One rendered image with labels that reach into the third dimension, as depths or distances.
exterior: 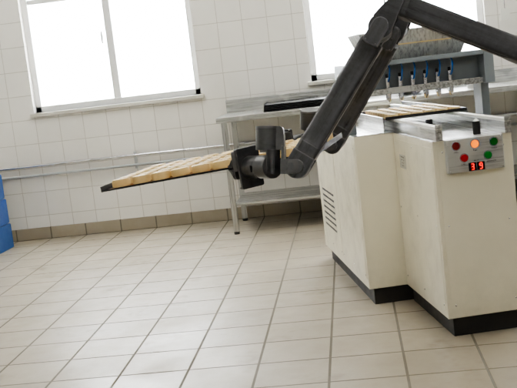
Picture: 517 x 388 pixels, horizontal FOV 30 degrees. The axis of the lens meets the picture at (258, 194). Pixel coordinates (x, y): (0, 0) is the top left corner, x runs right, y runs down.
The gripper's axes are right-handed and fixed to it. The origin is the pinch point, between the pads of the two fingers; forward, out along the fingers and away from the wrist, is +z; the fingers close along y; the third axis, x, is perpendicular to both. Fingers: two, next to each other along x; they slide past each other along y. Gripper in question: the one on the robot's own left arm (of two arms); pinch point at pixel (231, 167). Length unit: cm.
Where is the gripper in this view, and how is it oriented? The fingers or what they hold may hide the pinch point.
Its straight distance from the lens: 248.0
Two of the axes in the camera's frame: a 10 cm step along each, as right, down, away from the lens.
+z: -5.3, -0.1, 8.5
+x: 8.3, -2.1, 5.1
